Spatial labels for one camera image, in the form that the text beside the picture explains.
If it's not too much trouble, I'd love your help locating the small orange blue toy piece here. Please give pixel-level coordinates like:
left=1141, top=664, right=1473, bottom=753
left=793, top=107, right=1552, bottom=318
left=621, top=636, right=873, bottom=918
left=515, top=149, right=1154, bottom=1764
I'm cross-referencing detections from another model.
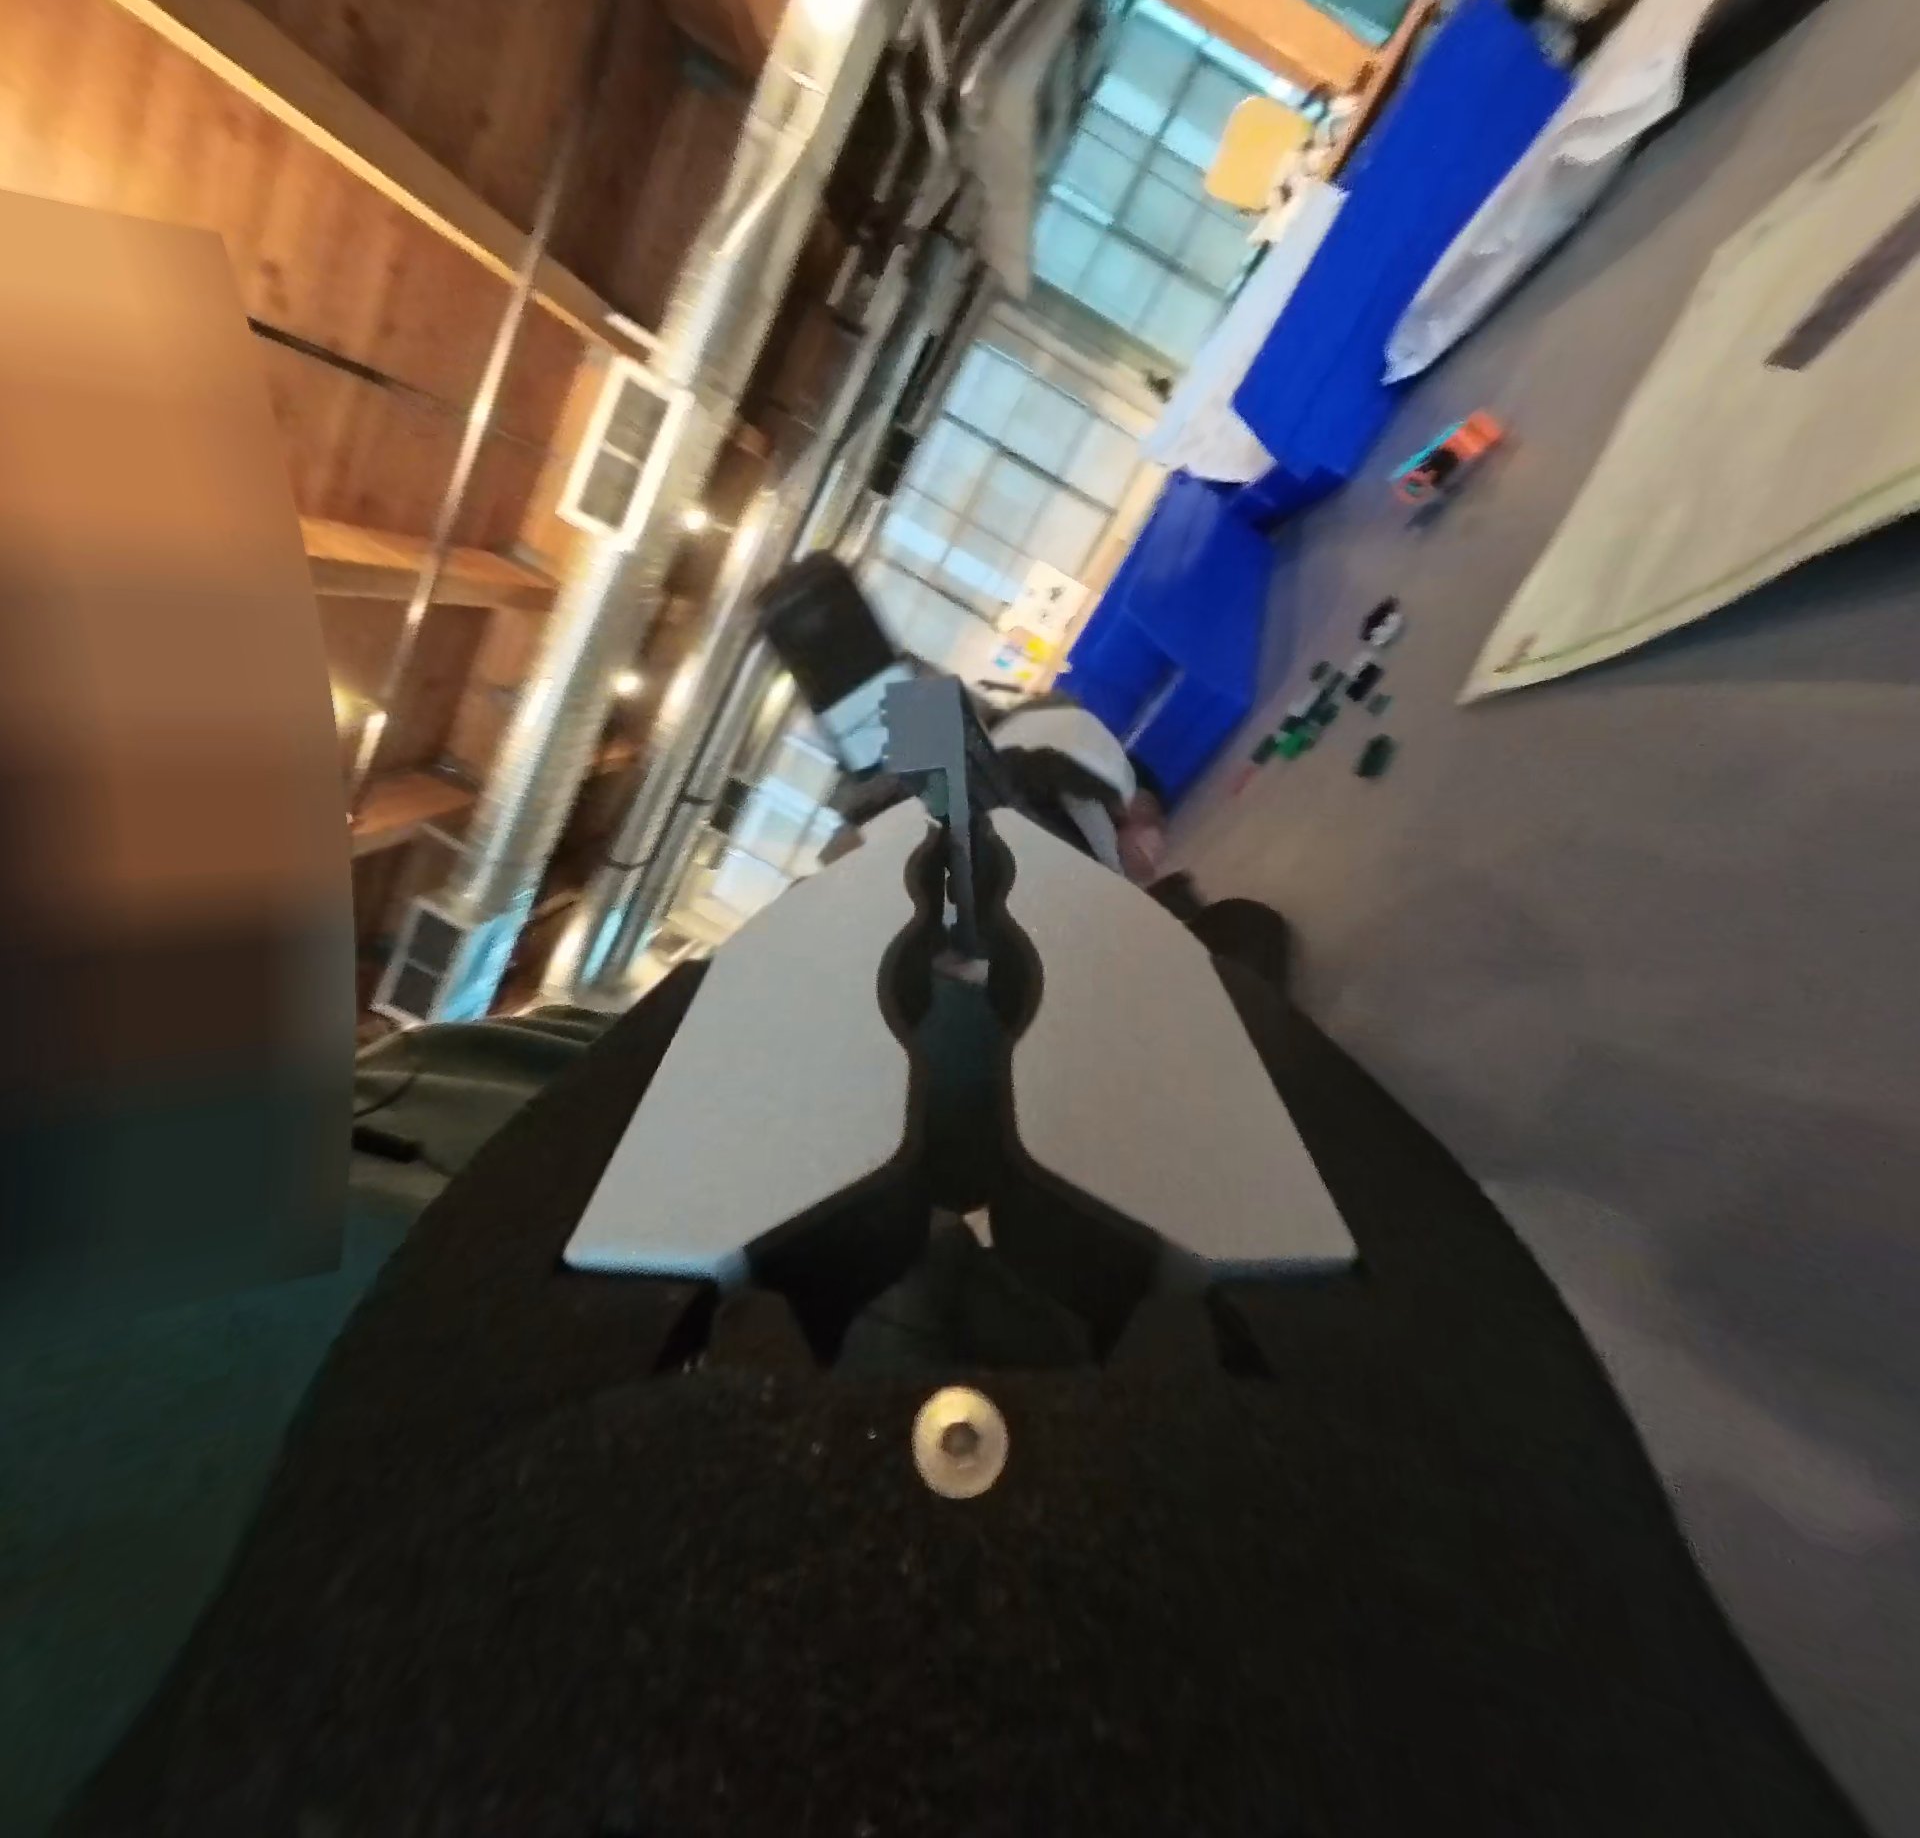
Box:
left=1386, top=410, right=1506, bottom=518

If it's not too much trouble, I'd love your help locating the large window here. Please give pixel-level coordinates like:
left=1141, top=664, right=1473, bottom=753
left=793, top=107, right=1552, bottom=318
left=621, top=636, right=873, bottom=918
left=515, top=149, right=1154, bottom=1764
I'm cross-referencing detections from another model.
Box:
left=1030, top=0, right=1298, bottom=334
left=866, top=337, right=1176, bottom=675

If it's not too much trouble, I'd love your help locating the person's left hand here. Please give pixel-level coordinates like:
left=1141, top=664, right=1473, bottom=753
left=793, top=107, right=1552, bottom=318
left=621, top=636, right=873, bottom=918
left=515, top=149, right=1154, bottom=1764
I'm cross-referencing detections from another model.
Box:
left=1117, top=793, right=1207, bottom=897

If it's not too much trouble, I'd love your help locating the blue plastic bin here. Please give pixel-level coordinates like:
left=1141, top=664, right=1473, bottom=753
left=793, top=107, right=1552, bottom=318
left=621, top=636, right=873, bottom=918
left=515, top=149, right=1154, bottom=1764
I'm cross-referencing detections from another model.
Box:
left=1231, top=0, right=1579, bottom=523
left=1064, top=469, right=1282, bottom=807

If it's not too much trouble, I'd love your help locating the pile of small building pieces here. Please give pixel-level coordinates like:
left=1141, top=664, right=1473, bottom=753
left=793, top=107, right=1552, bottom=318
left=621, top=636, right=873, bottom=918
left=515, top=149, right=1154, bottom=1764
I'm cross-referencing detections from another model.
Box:
left=1245, top=592, right=1414, bottom=788

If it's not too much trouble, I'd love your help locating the white cardboard box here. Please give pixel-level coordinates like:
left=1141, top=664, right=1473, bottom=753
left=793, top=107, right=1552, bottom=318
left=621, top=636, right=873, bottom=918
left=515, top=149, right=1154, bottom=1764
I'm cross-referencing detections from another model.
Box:
left=993, top=559, right=1092, bottom=695

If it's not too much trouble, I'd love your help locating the open instruction booklet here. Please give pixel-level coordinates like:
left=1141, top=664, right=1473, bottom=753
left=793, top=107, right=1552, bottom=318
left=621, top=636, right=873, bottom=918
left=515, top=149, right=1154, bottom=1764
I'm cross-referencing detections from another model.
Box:
left=1456, top=109, right=1920, bottom=711

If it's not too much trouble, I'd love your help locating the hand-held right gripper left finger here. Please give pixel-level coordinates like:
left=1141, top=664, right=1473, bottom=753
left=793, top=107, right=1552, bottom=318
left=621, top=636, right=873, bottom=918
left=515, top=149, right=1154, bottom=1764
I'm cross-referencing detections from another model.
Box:
left=562, top=818, right=946, bottom=1337

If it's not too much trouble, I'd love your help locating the person's dark green hoodie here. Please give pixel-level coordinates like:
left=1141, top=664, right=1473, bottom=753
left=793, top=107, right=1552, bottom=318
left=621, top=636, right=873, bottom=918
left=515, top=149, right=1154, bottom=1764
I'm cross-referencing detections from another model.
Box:
left=0, top=1006, right=616, bottom=1838

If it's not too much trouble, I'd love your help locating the silver ventilation duct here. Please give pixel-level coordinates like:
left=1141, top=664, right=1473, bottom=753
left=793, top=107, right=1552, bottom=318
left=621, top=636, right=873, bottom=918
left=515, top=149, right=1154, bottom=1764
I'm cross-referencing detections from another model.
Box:
left=593, top=510, right=797, bottom=963
left=448, top=0, right=901, bottom=1004

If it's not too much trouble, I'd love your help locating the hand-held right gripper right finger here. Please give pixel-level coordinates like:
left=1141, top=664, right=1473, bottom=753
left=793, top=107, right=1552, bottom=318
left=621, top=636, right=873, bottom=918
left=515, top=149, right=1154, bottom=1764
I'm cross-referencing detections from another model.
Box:
left=976, top=817, right=1362, bottom=1337

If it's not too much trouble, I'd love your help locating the grey studded building plate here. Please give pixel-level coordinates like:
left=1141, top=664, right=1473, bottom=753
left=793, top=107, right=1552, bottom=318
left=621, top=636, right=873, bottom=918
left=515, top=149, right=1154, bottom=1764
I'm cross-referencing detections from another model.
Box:
left=921, top=757, right=1002, bottom=988

